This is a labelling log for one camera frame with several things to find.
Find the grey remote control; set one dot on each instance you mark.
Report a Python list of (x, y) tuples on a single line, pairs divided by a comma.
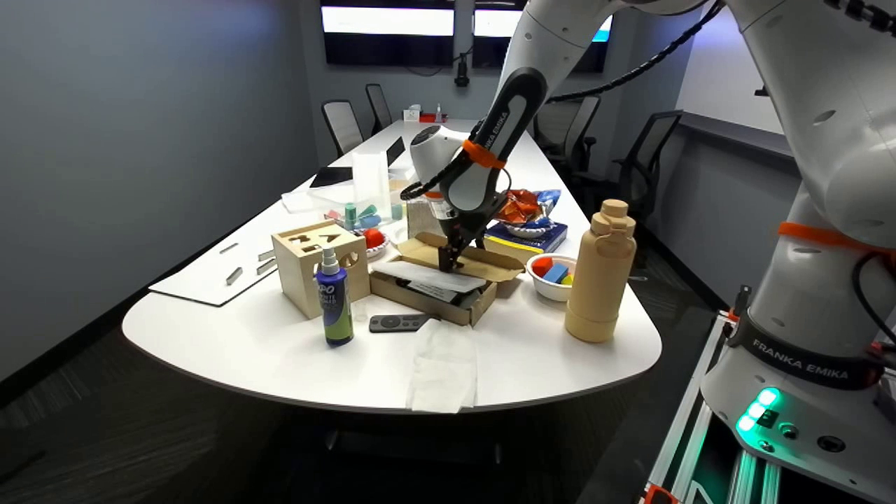
[(399, 322)]

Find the wall monitor screen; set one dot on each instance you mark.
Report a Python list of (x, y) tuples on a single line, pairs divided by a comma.
[(491, 28), (386, 23)]

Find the green spray bottle blue cap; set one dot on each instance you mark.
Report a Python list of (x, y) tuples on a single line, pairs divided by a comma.
[(333, 302)]

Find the white robot stand frame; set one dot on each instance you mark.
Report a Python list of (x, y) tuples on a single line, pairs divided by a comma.
[(686, 436)]

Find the grey foam sheet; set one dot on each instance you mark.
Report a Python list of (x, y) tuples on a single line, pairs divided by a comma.
[(424, 278)]

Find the wooden shape sorter box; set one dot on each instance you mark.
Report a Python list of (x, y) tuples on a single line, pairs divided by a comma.
[(311, 266)]

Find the clear plastic container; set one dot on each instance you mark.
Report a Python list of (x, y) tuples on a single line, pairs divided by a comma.
[(369, 183)]

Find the blue block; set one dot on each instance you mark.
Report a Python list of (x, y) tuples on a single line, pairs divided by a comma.
[(557, 271)]

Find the black office chair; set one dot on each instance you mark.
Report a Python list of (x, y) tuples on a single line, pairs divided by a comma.
[(647, 163), (378, 103), (343, 123)]

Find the white small bowl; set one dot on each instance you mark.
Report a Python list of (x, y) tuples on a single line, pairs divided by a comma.
[(547, 285)]

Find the white round container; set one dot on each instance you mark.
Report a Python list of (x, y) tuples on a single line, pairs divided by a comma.
[(431, 155)]

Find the blue book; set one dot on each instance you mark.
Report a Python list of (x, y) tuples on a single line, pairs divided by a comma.
[(528, 235)]

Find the black tablet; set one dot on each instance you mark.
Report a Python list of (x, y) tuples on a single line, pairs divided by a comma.
[(330, 176), (395, 151)]

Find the white paper tissue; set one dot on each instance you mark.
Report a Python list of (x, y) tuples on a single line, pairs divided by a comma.
[(444, 368)]

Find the tan plastic bottle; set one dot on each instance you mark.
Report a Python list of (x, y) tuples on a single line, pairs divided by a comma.
[(598, 280)]

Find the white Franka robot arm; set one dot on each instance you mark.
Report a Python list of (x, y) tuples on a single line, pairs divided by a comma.
[(820, 112)]

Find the teal small blocks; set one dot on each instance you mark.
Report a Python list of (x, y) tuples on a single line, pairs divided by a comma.
[(360, 212)]

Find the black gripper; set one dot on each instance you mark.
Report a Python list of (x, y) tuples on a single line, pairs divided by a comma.
[(491, 156)]

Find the brown cardboard box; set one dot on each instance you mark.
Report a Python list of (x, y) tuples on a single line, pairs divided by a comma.
[(465, 308)]

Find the red ball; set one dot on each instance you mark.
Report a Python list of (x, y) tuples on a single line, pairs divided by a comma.
[(542, 266), (374, 238)]

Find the white paper sheet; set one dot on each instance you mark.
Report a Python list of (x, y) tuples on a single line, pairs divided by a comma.
[(220, 274)]

